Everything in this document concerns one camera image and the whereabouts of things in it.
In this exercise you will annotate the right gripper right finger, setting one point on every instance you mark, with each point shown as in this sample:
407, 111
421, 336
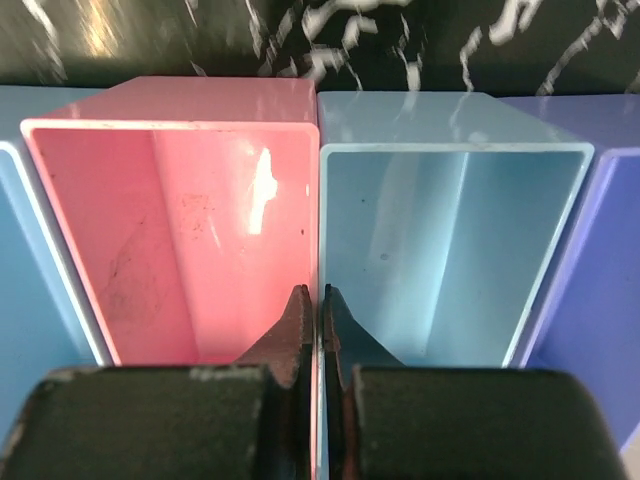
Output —
386, 420

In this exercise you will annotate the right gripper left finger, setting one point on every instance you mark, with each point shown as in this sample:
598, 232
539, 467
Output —
246, 420

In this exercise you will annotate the light blue bin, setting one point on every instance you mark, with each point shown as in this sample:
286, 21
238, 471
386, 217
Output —
439, 216
46, 319

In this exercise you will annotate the purple bin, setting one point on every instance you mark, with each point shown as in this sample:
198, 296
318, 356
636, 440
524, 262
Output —
586, 317

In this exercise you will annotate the pink bin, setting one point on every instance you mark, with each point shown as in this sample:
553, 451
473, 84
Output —
189, 207

